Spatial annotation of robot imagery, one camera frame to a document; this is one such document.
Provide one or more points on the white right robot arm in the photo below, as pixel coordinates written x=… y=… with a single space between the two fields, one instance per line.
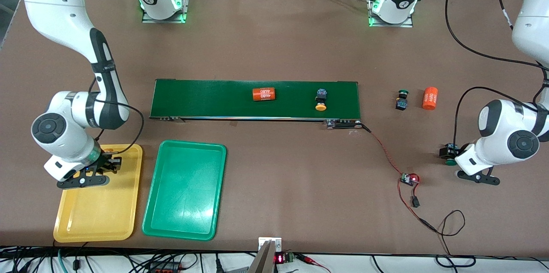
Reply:
x=55 y=7

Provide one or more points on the yellow plastic tray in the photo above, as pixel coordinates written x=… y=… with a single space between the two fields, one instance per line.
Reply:
x=98 y=213

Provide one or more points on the orange cylinder with white print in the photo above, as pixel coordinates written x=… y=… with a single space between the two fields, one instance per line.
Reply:
x=263 y=94
x=429 y=98

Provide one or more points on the green plastic tray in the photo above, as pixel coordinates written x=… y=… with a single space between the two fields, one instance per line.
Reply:
x=184 y=191

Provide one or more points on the grey metal stand bar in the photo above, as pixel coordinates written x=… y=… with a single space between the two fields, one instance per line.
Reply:
x=263 y=260

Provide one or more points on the red clip leads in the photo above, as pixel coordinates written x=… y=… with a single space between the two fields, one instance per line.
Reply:
x=306 y=258

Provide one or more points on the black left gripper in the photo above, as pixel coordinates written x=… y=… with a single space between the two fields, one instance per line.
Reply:
x=455 y=149

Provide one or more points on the silver metal mounting bracket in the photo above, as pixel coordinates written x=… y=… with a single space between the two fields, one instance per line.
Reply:
x=276 y=243

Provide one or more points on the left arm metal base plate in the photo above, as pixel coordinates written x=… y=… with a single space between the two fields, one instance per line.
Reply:
x=392 y=25

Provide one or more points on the module with red display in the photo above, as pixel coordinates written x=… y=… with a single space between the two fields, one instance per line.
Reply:
x=279 y=259

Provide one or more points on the black box with orange parts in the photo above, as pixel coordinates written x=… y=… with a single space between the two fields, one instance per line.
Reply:
x=165 y=267

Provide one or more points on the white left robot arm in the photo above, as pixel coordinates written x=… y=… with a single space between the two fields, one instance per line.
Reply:
x=510 y=135

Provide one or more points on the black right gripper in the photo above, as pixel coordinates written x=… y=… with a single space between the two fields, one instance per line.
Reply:
x=105 y=162

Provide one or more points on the small motor controller board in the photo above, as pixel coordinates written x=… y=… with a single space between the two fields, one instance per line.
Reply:
x=407 y=180

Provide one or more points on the green mushroom push button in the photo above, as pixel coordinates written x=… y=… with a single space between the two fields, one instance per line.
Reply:
x=401 y=103
x=450 y=162

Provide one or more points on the small black inline connector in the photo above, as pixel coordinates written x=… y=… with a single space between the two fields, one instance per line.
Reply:
x=415 y=202

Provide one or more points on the green conveyor belt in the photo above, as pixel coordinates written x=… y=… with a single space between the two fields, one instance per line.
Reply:
x=214 y=99

